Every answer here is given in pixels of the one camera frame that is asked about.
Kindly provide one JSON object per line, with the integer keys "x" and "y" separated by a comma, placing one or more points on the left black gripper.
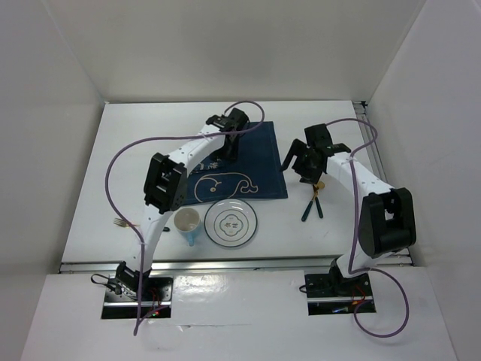
{"x": 231, "y": 156}

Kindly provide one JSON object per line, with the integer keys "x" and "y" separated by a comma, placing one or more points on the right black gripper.
{"x": 299, "y": 148}

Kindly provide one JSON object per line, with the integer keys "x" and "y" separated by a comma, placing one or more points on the blue whale placemat cloth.
{"x": 254, "y": 175}

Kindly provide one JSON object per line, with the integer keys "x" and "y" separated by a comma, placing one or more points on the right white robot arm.
{"x": 384, "y": 221}

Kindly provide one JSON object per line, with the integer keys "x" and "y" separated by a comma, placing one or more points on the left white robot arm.
{"x": 165, "y": 189}

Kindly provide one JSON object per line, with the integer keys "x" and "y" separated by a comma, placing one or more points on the white plate blue rim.
{"x": 231, "y": 223}

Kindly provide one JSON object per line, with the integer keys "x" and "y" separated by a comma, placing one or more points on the light blue mug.
{"x": 187, "y": 221}

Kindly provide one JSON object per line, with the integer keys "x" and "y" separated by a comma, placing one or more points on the gold fork dark handle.
{"x": 121, "y": 223}

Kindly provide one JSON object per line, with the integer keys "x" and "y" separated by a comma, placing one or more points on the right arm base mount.
{"x": 324, "y": 297}

